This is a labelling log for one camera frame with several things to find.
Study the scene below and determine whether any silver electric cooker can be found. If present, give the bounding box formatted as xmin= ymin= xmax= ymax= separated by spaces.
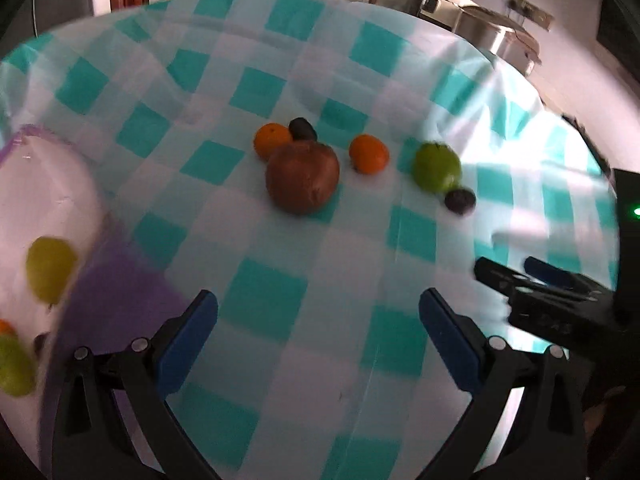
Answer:
xmin=452 ymin=6 xmax=541 ymax=77

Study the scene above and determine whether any wall power socket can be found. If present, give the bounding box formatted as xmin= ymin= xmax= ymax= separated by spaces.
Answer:
xmin=506 ymin=0 xmax=554 ymax=30

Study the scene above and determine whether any dark fruit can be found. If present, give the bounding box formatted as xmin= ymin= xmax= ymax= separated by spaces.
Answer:
xmin=288 ymin=117 xmax=318 ymax=141
xmin=444 ymin=188 xmax=476 ymax=216
xmin=32 ymin=333 xmax=48 ymax=360

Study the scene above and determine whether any purple fabric storage box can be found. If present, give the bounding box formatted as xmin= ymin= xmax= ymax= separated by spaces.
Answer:
xmin=1 ymin=125 xmax=190 ymax=474

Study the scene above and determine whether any white appliance behind cooker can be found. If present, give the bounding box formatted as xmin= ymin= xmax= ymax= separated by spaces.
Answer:
xmin=418 ymin=0 xmax=476 ymax=30

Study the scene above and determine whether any teal white checkered tablecloth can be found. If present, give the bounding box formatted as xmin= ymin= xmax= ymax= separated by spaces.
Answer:
xmin=1 ymin=0 xmax=618 ymax=479

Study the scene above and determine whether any orange tangerine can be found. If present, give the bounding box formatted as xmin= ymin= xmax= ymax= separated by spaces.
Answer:
xmin=253 ymin=122 xmax=293 ymax=162
xmin=348 ymin=133 xmax=390 ymax=176

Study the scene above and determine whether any dark red pomegranate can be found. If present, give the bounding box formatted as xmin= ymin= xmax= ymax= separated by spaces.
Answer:
xmin=265 ymin=141 xmax=341 ymax=216

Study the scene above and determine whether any yellow pear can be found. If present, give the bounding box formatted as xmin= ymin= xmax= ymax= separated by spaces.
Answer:
xmin=25 ymin=236 xmax=78 ymax=306

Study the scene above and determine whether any large green apple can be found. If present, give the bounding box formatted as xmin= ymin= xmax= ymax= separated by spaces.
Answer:
xmin=0 ymin=334 xmax=36 ymax=398

